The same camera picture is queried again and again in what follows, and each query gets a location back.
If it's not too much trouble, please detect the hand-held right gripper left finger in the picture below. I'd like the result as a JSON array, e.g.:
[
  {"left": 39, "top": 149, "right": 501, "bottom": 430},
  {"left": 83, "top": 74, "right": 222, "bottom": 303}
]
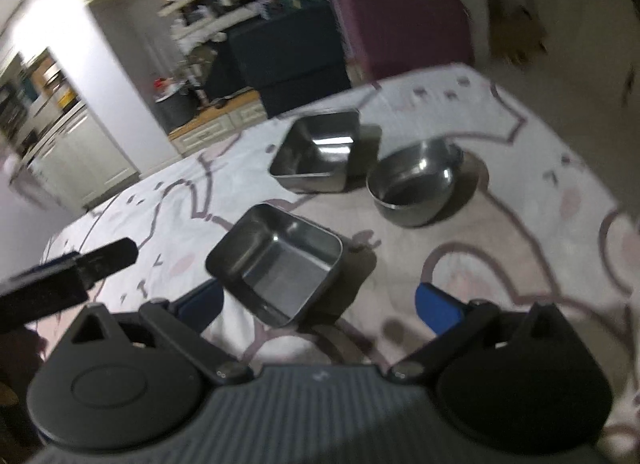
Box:
[{"left": 70, "top": 279, "right": 253, "bottom": 387}]

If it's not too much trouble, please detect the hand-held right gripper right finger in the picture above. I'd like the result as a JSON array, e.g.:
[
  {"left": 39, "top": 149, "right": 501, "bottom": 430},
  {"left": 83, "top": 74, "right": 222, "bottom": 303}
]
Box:
[{"left": 390, "top": 282, "right": 576, "bottom": 386}]

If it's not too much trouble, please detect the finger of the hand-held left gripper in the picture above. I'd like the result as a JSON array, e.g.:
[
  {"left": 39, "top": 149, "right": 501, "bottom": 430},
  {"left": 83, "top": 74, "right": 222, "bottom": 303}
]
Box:
[{"left": 0, "top": 238, "right": 139, "bottom": 332}]

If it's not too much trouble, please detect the stainless steel rectangular container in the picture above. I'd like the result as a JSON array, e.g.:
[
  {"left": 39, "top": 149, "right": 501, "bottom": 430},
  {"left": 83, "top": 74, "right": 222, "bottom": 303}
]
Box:
[
  {"left": 269, "top": 110, "right": 362, "bottom": 195},
  {"left": 206, "top": 203, "right": 344, "bottom": 329}
]

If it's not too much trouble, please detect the round stainless steel bowl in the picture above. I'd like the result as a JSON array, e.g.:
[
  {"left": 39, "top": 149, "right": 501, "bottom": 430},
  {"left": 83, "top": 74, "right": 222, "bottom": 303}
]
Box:
[{"left": 366, "top": 139, "right": 466, "bottom": 229}]

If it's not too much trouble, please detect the white panelled cabinet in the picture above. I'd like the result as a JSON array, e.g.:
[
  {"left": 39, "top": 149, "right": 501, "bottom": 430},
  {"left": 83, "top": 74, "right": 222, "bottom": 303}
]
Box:
[{"left": 27, "top": 102, "right": 140, "bottom": 211}]

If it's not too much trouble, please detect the grey bin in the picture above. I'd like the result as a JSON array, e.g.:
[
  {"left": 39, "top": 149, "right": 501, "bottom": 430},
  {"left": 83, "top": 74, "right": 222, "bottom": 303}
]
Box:
[{"left": 154, "top": 85, "right": 202, "bottom": 131}]

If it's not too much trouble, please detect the wooden-top low cabinet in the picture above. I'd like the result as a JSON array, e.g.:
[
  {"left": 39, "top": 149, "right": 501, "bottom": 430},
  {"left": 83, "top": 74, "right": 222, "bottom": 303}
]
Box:
[{"left": 167, "top": 88, "right": 269, "bottom": 155}]

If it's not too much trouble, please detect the dark blue chair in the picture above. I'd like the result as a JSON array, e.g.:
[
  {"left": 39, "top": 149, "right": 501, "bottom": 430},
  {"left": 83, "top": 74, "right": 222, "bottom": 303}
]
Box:
[{"left": 207, "top": 0, "right": 352, "bottom": 118}]

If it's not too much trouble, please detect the purple chair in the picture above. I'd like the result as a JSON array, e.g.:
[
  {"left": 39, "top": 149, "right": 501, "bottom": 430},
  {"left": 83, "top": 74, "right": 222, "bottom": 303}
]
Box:
[{"left": 334, "top": 0, "right": 476, "bottom": 80}]

